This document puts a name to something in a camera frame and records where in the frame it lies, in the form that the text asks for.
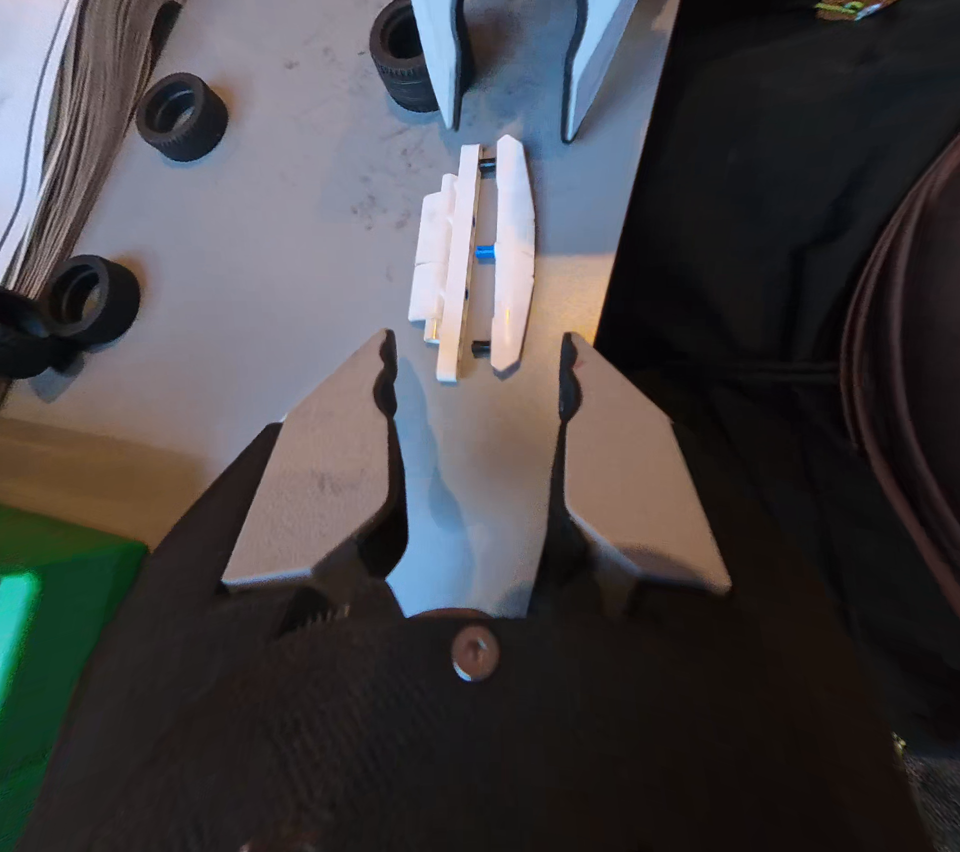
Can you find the white hinged brick assembly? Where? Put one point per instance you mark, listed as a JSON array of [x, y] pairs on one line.
[[442, 251]]

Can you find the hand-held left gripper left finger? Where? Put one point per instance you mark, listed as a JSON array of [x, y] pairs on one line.
[[315, 492]]

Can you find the thick open instruction booklet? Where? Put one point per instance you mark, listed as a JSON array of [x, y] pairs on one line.
[[90, 79]]

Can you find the white curved toy beam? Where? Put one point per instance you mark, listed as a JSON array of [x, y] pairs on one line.
[[516, 244]]

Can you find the blue toy pin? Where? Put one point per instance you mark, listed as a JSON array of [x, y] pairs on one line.
[[486, 252]]

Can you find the grey desk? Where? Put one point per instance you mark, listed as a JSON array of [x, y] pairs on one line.
[[300, 229]]

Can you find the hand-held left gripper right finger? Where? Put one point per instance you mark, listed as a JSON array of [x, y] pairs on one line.
[[637, 492]]

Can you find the green plastic bin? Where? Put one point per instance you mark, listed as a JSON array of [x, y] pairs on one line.
[[60, 604]]

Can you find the black toy tyre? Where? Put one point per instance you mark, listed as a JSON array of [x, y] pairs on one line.
[[19, 349], [397, 64], [120, 312], [202, 131]]

